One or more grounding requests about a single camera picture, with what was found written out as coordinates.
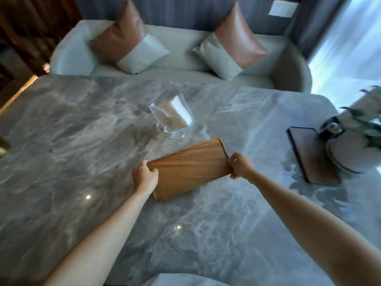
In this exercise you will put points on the grey curtain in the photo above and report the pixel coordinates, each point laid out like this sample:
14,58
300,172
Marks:
315,23

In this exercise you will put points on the white paper napkins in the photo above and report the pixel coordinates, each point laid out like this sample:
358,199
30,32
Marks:
174,113

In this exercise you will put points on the brown and white cushion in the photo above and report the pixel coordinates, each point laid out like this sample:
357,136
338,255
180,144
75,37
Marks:
230,46
129,38

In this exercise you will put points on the person's left forearm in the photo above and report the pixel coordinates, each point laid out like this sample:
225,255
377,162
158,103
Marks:
95,239

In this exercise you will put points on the white vase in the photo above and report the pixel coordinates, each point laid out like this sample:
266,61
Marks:
349,151

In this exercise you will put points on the light grey sofa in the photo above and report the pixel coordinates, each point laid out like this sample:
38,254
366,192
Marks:
184,53

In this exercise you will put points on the person's left thumb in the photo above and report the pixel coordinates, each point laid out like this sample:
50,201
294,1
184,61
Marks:
152,172

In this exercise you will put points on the person's right hand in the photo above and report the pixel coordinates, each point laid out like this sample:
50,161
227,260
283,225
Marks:
241,167

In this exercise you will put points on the white flowers with green leaves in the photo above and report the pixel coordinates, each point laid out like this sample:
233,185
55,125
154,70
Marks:
364,116

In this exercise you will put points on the dark wooden cabinet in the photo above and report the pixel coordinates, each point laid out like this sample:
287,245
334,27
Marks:
28,32

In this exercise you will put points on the wooden tray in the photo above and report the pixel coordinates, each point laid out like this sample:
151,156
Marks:
190,169

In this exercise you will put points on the white wall switch plate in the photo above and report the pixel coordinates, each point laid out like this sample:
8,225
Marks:
282,8

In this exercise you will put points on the person's left hand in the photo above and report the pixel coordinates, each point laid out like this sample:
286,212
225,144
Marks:
145,178

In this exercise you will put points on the person's right forearm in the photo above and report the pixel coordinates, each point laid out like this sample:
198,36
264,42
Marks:
315,226

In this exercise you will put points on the person's right thumb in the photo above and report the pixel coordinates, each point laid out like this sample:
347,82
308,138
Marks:
233,174

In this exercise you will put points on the white chair back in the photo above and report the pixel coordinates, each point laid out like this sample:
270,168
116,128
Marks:
181,280

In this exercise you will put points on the dark brown rectangular tray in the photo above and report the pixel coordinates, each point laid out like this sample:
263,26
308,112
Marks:
312,156

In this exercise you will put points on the clear napkin holder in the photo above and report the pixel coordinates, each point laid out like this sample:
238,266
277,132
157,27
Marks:
172,117

